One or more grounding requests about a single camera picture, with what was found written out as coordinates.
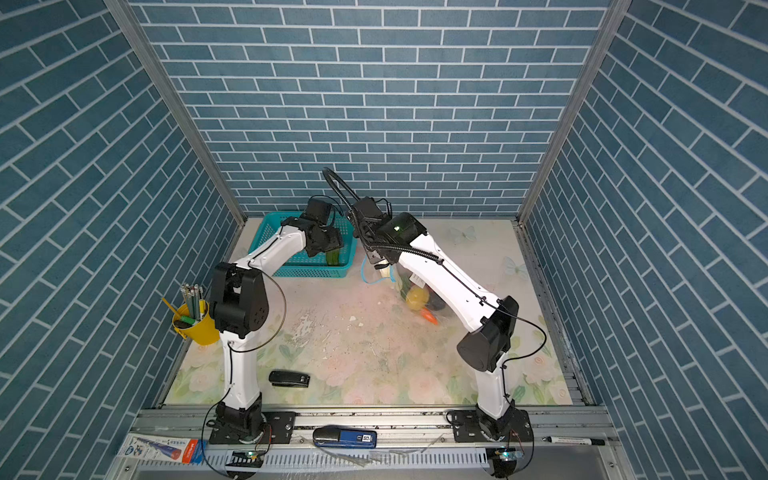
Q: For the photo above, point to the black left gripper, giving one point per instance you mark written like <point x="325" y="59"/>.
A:
<point x="335" y="239"/>

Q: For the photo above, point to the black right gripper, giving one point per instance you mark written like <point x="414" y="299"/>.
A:
<point x="367" y="247"/>

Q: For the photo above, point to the orange green toy corn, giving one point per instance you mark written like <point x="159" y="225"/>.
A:
<point x="332" y="257"/>

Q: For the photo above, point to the teal plastic basket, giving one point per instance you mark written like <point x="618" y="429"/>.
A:
<point x="280" y="246"/>

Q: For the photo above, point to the clear zip top bag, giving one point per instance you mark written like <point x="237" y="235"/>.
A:
<point x="400" y="279"/>

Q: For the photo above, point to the dark toy avocado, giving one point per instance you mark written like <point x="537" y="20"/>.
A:
<point x="435" y="303"/>

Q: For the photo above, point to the orange toy carrot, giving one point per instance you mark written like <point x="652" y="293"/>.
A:
<point x="429" y="316"/>

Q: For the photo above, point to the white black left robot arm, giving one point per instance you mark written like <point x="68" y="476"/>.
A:
<point x="239" y="306"/>

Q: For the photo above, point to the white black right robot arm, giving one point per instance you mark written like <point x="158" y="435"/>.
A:
<point x="489" y="320"/>

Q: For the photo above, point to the black stapler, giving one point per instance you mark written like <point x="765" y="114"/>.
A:
<point x="289" y="379"/>

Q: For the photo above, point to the yellow pen cup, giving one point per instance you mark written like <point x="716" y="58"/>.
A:
<point x="192" y="319"/>

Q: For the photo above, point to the blue black box cutter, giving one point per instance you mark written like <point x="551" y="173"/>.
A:
<point x="335" y="436"/>

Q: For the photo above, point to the red blue pencil box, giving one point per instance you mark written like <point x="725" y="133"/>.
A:
<point x="158" y="448"/>

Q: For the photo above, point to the black marker pen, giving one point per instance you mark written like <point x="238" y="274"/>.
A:
<point x="582" y="441"/>

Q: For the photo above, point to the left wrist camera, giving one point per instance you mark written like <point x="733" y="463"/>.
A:
<point x="318" y="213"/>

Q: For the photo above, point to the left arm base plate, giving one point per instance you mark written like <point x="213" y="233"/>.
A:
<point x="263" y="428"/>

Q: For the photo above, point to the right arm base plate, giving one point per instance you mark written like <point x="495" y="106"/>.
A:
<point x="474" y="426"/>

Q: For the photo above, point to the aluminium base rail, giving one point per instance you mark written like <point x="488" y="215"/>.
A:
<point x="410" y="440"/>

